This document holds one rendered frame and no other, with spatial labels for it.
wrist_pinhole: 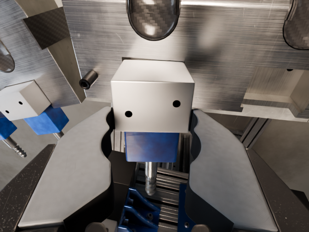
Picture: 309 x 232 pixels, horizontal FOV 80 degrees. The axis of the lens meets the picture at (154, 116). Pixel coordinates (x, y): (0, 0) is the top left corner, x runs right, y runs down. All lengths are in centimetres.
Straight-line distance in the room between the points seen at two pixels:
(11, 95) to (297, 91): 30
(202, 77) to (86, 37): 10
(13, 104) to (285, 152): 164
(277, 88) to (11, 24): 27
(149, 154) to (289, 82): 15
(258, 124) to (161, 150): 99
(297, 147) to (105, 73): 159
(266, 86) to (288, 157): 155
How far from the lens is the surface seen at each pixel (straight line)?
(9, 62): 29
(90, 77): 17
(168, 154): 16
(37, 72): 27
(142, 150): 15
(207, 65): 16
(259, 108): 31
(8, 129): 38
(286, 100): 22
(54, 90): 27
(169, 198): 57
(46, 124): 30
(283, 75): 21
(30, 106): 27
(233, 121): 110
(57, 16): 26
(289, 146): 166
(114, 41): 16
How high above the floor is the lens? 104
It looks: 51 degrees down
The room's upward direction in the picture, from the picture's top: 166 degrees counter-clockwise
